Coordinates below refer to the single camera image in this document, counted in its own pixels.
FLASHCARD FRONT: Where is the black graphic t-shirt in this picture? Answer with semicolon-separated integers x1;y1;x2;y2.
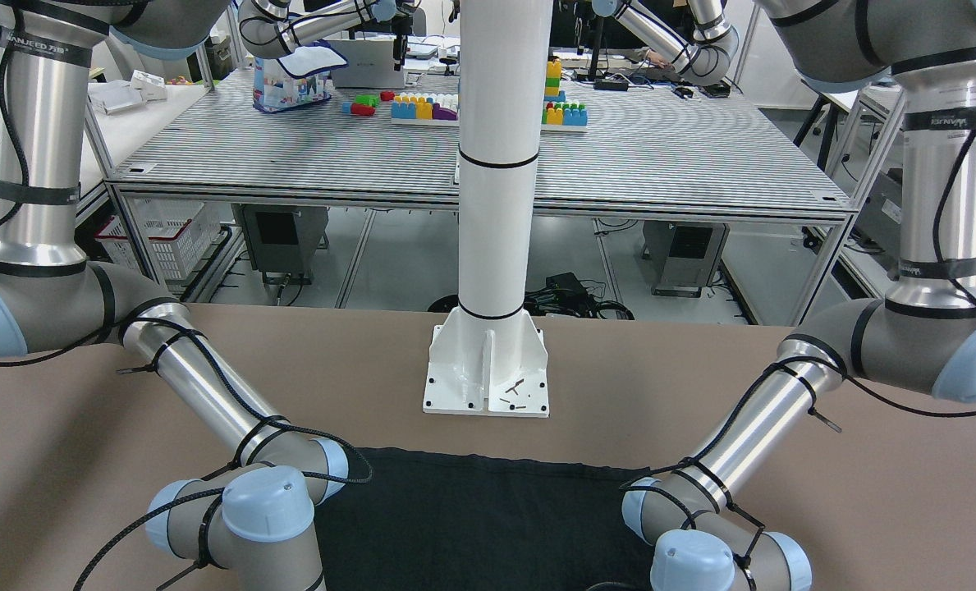
315;448;653;590

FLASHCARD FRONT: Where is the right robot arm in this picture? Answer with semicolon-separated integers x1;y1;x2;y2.
0;1;348;590

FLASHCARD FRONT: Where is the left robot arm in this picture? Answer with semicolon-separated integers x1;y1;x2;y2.
622;1;976;590

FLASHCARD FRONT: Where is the colourful toy block set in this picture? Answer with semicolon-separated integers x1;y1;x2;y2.
340;57;589;132

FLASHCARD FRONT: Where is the grey controller box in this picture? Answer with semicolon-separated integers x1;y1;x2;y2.
231;204;328;286
641;220;729;298

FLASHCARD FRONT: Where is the striped metal work table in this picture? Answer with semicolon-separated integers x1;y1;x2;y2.
103;67;859;326

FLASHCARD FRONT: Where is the blue white bag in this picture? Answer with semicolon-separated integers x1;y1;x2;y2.
252;41;349;113

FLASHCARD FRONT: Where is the white plastic basket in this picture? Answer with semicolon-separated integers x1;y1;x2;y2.
94;199;220;281

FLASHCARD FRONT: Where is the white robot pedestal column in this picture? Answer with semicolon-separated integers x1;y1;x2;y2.
423;1;552;418

